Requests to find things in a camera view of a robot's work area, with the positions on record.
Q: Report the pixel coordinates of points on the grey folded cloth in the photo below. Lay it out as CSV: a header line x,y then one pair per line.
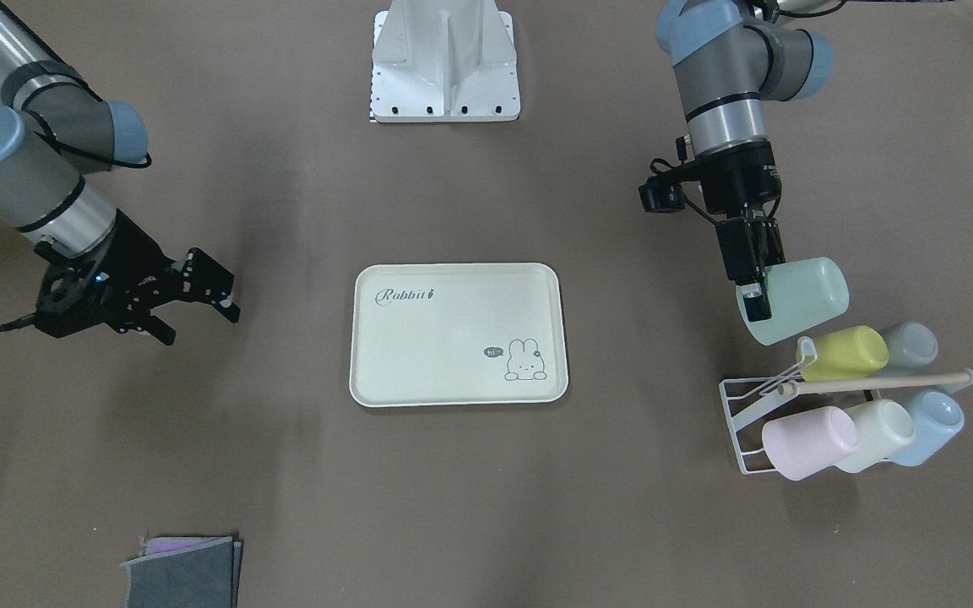
x,y
184,571

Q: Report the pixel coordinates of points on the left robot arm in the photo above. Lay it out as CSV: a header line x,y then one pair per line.
x,y
728,58

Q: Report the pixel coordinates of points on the cream cup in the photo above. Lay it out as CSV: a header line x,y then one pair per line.
x,y
883,428

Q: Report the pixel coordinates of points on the cream rabbit tray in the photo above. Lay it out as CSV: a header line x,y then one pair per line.
x,y
457,334

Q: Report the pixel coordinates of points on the pink cup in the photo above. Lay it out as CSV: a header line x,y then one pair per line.
x,y
803,444

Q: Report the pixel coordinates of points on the blue cup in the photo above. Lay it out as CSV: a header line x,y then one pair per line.
x,y
937,417

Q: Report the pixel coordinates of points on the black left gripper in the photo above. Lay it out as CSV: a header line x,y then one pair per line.
x,y
741,179

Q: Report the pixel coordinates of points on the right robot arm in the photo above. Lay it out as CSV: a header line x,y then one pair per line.
x,y
55,131

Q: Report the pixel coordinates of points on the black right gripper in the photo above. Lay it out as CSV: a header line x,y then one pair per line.
x,y
136,263

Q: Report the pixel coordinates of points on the white wire cup rack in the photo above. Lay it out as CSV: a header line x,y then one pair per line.
x,y
748,400

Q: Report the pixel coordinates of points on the yellow cup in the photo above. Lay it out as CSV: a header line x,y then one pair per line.
x,y
853,352

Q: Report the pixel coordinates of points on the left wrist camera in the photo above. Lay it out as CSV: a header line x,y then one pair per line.
x,y
660,195

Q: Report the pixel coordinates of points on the grey cup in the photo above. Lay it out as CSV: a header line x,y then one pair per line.
x,y
911,346

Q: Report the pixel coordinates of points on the green cup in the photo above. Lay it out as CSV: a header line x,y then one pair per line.
x,y
801,294

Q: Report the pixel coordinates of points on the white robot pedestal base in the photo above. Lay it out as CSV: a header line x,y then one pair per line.
x,y
444,61

